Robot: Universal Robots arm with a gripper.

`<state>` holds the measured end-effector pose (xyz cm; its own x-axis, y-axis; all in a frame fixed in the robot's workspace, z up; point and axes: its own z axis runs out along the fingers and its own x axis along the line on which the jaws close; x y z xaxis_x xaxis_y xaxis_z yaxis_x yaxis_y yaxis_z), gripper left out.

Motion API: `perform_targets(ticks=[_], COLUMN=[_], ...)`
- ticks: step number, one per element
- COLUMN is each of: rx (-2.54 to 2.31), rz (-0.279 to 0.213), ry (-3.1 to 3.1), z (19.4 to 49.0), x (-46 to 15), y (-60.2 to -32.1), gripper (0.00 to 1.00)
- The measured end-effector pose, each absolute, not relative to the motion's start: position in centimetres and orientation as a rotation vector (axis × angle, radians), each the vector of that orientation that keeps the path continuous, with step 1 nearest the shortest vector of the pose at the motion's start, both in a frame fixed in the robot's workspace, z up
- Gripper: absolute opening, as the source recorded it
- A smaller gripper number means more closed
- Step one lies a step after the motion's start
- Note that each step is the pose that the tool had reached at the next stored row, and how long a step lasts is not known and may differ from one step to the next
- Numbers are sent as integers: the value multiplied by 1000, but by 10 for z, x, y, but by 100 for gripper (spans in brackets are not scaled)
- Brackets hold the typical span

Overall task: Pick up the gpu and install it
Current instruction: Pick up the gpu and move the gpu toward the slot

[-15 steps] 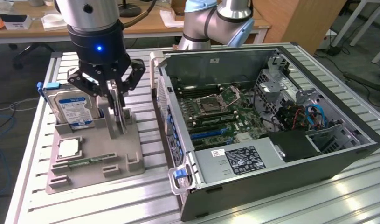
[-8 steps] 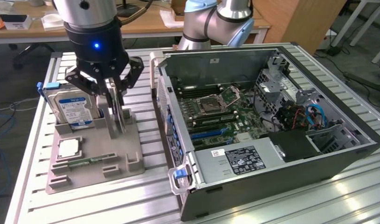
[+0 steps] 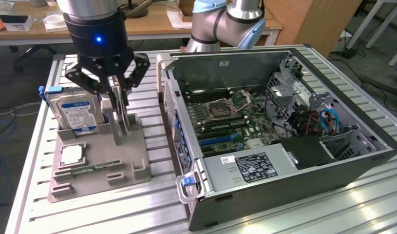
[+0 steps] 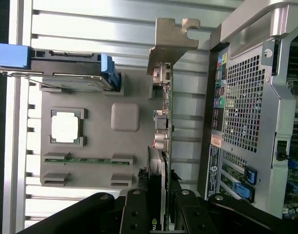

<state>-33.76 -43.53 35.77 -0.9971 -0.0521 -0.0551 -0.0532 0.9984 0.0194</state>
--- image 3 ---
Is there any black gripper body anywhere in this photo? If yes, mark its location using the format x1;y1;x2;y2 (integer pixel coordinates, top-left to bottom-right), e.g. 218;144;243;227
62;11;134;81

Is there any CPU socket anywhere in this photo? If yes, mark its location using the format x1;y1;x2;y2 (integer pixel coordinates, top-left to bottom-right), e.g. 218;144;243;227
206;99;233;117

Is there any brown cardboard box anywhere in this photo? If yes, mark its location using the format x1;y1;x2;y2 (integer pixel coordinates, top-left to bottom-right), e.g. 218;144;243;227
178;0;195;22

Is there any white box with red button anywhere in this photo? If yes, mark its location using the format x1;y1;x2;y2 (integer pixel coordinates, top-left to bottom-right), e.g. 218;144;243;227
334;30;354;53

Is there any white table frame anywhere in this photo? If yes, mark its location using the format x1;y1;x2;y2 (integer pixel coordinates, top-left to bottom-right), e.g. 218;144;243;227
345;0;397;67

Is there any white floor cable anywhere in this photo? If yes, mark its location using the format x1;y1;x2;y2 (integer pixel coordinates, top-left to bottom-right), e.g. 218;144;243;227
0;102;39;117

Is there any black office chair base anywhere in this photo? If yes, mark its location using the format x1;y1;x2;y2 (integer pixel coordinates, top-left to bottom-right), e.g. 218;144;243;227
9;43;78;73

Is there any green RAM stick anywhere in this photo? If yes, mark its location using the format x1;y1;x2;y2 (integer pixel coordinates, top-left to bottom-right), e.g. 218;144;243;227
70;163;110;174

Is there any black floor stand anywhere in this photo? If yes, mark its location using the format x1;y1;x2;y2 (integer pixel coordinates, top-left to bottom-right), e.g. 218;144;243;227
357;73;397;98

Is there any grey power supply unit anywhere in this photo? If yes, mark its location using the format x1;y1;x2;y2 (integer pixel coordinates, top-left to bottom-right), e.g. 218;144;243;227
202;143;298;192

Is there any perforated metal drive cage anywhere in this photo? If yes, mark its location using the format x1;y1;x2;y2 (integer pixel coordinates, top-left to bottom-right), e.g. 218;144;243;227
265;70;314;119

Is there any white box with black lid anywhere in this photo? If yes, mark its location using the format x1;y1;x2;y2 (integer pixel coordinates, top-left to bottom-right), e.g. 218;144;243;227
0;15;34;32

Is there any hard disk with blue caddy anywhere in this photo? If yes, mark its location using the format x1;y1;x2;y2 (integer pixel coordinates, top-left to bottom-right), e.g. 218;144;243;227
37;84;103;136

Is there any blue floor cable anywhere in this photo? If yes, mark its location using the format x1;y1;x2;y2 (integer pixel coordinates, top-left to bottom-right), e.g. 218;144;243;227
0;114;17;210

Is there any wooden desk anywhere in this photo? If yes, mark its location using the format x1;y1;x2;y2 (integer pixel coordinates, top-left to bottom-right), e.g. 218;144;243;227
0;0;283;47

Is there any black open PC case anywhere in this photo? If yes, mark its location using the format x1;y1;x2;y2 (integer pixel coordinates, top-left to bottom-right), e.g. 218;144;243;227
155;43;397;232

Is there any red and yellow wire bundle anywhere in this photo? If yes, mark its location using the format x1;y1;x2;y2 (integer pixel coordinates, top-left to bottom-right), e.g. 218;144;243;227
294;109;317;136

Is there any green motherboard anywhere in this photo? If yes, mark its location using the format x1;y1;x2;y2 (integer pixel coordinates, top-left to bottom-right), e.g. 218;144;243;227
178;81;273;158

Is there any white paper stack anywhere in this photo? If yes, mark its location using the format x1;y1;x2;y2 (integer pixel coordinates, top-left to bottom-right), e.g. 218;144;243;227
166;10;194;30

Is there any black installed RAM stick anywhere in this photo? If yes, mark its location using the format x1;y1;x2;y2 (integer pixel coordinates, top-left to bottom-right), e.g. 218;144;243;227
201;118;247;132

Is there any wooden cabinet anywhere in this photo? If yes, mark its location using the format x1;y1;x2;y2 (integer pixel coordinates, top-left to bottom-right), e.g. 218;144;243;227
265;0;365;58

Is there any blue expansion slot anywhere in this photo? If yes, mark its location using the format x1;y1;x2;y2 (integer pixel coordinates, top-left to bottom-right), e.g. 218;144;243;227
197;135;235;147

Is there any silver chipset heatsink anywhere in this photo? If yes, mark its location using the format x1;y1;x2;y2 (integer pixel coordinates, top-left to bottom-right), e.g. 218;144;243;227
247;138;267;150

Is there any grey metal disk bay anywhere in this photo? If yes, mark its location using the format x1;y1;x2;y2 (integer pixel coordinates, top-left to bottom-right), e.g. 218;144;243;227
318;126;379;162

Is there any blue wire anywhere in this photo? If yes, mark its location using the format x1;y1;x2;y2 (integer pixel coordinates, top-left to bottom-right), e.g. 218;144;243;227
317;109;343;134

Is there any white box with round bowl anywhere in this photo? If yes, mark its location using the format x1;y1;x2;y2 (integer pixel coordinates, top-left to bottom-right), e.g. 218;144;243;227
42;14;67;33

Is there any graphics card with metal bracket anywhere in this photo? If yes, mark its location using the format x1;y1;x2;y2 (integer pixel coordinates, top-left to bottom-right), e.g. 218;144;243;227
105;75;130;137

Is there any silver CPU chip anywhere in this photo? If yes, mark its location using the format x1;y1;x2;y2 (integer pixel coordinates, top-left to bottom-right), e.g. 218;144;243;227
59;145;86;165

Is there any black power adapter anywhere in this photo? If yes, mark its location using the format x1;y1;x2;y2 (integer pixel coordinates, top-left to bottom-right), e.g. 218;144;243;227
341;48;358;59

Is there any grey parts rack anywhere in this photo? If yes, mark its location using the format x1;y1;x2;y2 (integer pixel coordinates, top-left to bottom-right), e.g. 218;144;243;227
46;98;153;204

